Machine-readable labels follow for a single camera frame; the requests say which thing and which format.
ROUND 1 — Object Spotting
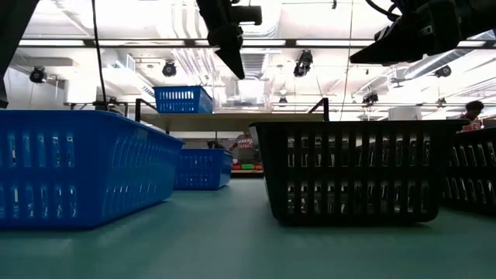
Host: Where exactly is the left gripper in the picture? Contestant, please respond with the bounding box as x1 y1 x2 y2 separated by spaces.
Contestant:
195 0 246 81

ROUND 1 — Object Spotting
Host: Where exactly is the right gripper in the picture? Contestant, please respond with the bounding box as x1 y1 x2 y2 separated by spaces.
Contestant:
348 0 464 66

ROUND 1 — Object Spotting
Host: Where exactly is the clear plastic storage bin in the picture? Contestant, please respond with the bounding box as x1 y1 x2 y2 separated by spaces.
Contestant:
212 79 274 115

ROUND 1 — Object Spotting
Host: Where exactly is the blue slotted plastic basket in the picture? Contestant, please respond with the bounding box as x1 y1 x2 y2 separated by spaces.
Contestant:
173 148 235 191
153 85 214 115
0 109 185 230

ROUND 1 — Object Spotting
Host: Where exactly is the black slotted plastic basket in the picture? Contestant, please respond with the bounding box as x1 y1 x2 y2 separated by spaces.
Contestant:
441 127 496 216
249 119 470 227

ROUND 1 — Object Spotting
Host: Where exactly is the wooden shelf with black legs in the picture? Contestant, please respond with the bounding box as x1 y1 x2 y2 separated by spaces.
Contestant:
134 97 330 135

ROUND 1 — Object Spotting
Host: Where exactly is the ceiling air vent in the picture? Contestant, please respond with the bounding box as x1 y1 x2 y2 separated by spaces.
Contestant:
242 52 267 80

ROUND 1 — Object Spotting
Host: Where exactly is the white cylindrical container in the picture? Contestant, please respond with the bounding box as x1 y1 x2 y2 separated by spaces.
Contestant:
388 106 423 122

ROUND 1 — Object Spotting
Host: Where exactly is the red and green striped object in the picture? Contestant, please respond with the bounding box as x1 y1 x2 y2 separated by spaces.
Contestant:
231 162 265 178

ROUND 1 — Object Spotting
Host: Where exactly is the green table mat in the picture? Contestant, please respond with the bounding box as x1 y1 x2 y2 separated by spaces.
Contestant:
0 177 496 279

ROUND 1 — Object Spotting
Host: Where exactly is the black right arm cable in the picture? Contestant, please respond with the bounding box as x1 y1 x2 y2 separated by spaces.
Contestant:
365 0 402 22

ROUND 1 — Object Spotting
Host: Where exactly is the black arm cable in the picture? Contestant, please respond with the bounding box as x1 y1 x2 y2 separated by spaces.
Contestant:
365 0 402 22
90 0 109 112

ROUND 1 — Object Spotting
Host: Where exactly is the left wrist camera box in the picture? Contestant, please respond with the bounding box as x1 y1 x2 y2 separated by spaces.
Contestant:
231 5 264 26

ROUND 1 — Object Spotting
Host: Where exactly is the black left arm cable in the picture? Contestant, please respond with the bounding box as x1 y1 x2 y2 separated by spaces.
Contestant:
90 0 109 112

